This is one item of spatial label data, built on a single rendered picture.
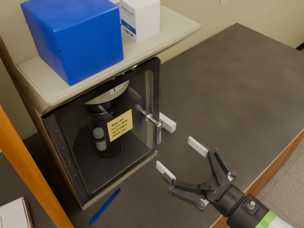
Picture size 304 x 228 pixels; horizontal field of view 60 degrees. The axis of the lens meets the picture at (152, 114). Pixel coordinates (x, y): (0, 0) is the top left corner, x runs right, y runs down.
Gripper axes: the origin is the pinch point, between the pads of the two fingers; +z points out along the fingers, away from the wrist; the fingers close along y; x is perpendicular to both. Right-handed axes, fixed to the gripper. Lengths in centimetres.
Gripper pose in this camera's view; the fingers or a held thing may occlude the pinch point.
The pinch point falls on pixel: (177, 154)
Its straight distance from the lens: 75.3
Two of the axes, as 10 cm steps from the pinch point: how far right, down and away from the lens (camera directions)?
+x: 0.0, 6.8, 7.3
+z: -6.6, -5.5, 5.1
